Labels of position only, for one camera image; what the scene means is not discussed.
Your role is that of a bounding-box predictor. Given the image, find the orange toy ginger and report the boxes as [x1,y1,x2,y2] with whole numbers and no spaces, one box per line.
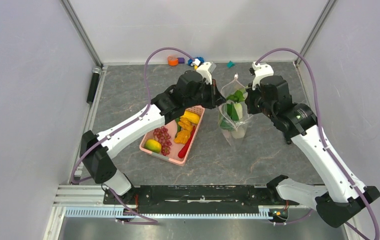
[174,117,193,144]

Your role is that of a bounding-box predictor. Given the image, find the purple toy block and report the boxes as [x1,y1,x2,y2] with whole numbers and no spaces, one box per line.
[177,57,185,64]

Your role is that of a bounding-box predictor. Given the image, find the yellow toy squash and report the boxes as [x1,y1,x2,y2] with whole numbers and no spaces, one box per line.
[181,110,200,125]

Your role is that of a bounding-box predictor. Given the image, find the clear dotted zip top bag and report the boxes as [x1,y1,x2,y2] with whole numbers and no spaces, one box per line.
[218,74,252,149]

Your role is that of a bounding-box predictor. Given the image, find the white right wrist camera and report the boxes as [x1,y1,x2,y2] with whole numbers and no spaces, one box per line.
[249,61,274,90]

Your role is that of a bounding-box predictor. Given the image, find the yellow green toy mango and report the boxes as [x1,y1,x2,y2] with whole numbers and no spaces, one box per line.
[144,138,162,154]

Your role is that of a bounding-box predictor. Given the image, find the blue toy car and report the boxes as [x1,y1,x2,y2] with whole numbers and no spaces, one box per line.
[187,57,204,69]

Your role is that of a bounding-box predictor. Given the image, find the green toy bok choy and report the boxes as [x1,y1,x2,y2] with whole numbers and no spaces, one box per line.
[219,89,245,131]

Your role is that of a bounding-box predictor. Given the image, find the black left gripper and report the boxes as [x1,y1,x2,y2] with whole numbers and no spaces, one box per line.
[185,79,227,110]

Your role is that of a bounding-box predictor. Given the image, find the pink perforated plastic basket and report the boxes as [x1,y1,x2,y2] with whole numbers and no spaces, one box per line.
[139,106,205,166]

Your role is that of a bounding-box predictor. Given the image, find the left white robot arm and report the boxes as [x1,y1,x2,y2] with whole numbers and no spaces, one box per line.
[80,68,226,204]

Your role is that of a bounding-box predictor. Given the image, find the teal toy triangle block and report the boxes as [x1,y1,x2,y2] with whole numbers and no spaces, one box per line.
[227,61,235,68]

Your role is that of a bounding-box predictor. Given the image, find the black silver microphone on rail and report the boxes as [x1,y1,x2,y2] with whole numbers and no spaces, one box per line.
[86,66,102,104]

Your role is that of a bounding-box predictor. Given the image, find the orange toy block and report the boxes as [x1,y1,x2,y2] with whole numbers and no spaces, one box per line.
[167,56,179,66]

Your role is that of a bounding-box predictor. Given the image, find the red toy grapes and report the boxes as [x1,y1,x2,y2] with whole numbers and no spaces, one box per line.
[153,126,172,156]

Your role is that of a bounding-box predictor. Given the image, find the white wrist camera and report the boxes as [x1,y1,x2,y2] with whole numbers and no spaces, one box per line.
[249,61,274,90]
[196,62,216,85]

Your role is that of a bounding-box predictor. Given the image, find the red toy chili pepper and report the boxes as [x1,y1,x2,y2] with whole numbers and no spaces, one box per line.
[178,126,196,159]

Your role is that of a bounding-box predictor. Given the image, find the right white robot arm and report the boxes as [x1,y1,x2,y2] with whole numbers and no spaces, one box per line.
[245,75,380,228]

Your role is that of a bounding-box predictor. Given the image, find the white toy eggplant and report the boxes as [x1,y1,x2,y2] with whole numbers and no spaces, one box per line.
[231,103,245,139]

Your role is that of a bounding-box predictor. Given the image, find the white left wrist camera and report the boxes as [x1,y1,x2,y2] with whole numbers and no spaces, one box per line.
[196,62,216,85]

